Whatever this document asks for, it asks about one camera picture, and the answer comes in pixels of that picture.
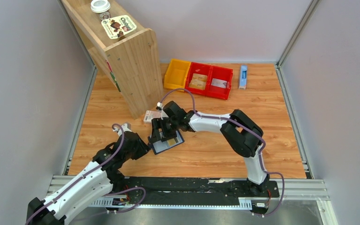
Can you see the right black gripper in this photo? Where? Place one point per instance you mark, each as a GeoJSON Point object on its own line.
{"type": "Point", "coordinates": [157, 123]}

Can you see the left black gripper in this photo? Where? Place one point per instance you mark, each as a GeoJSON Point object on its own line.
{"type": "Point", "coordinates": [143, 147]}

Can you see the gold credit card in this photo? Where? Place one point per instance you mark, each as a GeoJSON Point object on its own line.
{"type": "Point", "coordinates": [172, 142]}

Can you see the navy blue card holder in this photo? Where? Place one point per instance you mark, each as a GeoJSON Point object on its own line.
{"type": "Point", "coordinates": [162, 146]}

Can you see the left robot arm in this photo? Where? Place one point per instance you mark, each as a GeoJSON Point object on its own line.
{"type": "Point", "coordinates": [101, 176]}

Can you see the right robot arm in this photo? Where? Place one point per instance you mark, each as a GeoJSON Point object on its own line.
{"type": "Point", "coordinates": [243, 135]}

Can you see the tan cards in bin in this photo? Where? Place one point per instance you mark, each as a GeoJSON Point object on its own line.
{"type": "Point", "coordinates": [198, 81]}

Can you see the silver card in bin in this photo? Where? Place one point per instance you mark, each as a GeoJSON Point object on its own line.
{"type": "Point", "coordinates": [219, 83]}

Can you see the red patterned tissue pack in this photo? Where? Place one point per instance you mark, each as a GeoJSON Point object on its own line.
{"type": "Point", "coordinates": [150, 115]}

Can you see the yellow plastic bin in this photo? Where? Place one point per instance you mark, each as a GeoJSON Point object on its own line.
{"type": "Point", "coordinates": [176, 74]}

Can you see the red plastic bin left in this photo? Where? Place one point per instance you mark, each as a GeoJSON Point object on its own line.
{"type": "Point", "coordinates": [198, 68]}

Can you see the red plastic bin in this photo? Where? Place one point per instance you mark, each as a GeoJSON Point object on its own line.
{"type": "Point", "coordinates": [198, 68]}
{"type": "Point", "coordinates": [223, 74]}

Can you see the wooden shelf unit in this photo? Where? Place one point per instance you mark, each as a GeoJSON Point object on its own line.
{"type": "Point", "coordinates": [131, 62]}

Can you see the red plastic bin right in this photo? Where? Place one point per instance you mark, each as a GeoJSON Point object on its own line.
{"type": "Point", "coordinates": [223, 74]}

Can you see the blue white toothpaste box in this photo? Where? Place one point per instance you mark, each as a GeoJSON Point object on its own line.
{"type": "Point", "coordinates": [243, 77]}

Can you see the Chobani yogurt lid pack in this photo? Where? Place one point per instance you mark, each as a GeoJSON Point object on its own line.
{"type": "Point", "coordinates": [119, 26]}

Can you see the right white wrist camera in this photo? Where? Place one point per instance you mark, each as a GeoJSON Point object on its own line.
{"type": "Point", "coordinates": [159, 108]}

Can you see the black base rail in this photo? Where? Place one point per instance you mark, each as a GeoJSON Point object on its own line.
{"type": "Point", "coordinates": [175, 192]}

